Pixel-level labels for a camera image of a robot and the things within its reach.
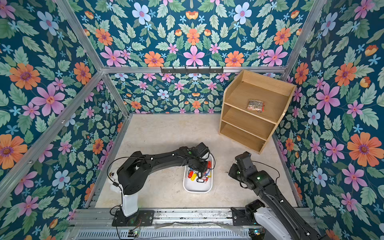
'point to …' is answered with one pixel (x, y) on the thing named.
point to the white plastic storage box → (195, 187)
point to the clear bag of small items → (256, 105)
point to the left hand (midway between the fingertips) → (207, 168)
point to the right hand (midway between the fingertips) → (230, 169)
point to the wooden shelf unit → (249, 128)
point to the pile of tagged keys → (200, 177)
